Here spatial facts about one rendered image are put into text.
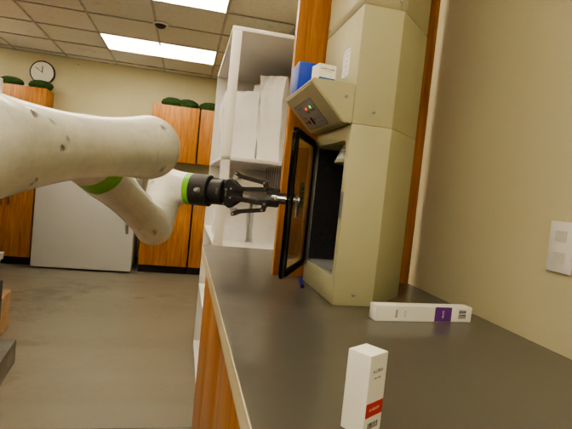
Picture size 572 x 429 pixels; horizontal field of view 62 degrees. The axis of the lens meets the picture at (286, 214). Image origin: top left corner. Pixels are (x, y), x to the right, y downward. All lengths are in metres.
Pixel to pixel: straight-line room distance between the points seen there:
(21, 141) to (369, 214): 0.88
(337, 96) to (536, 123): 0.49
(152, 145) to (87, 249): 5.35
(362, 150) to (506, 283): 0.51
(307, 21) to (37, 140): 1.18
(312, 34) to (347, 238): 0.72
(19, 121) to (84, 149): 0.13
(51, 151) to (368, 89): 0.84
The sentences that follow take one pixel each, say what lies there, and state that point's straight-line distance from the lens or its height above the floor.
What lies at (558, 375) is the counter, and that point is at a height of 0.94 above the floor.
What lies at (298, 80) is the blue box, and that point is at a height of 1.54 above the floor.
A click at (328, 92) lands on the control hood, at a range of 1.23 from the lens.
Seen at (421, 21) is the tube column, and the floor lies 1.73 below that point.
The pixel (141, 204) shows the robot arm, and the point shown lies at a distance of 1.23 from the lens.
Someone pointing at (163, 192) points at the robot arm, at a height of 1.18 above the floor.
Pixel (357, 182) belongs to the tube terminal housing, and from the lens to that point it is 1.23.
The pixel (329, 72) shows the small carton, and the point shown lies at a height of 1.55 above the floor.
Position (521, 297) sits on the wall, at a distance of 1.32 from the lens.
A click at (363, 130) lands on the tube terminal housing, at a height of 1.40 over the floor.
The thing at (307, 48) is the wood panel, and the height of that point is 1.69.
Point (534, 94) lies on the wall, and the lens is 1.37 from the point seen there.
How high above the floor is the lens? 1.23
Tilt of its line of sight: 3 degrees down
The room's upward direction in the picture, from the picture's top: 6 degrees clockwise
